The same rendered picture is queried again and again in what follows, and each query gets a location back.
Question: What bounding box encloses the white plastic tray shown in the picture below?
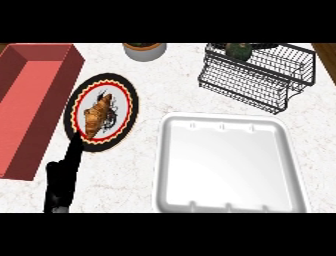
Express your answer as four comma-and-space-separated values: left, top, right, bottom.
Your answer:
155, 112, 310, 214

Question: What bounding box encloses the black wire tiered basket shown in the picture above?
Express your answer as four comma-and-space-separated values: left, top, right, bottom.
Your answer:
198, 43, 319, 115

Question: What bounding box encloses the green squash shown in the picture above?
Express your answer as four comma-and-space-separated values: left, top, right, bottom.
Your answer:
224, 43, 254, 62

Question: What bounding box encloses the red rectangular box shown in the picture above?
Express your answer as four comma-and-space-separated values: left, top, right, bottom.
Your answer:
0, 43, 87, 182

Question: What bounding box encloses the black patterned round plate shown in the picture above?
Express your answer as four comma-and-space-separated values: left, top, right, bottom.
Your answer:
62, 72, 140, 153

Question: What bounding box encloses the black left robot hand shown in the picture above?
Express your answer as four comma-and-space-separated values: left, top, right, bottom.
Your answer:
43, 129, 85, 214

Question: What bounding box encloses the grey plant pot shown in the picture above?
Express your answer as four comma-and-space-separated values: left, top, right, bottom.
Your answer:
122, 43, 168, 63

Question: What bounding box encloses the brown croissant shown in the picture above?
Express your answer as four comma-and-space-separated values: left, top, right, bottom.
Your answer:
82, 93, 115, 140

